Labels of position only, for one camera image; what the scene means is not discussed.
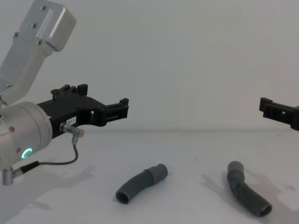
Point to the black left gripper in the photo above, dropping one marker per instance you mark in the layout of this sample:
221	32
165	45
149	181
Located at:
67	107

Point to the white table cloth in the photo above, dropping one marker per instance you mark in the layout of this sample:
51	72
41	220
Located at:
163	144

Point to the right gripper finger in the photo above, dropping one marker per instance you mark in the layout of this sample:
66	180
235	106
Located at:
280	112

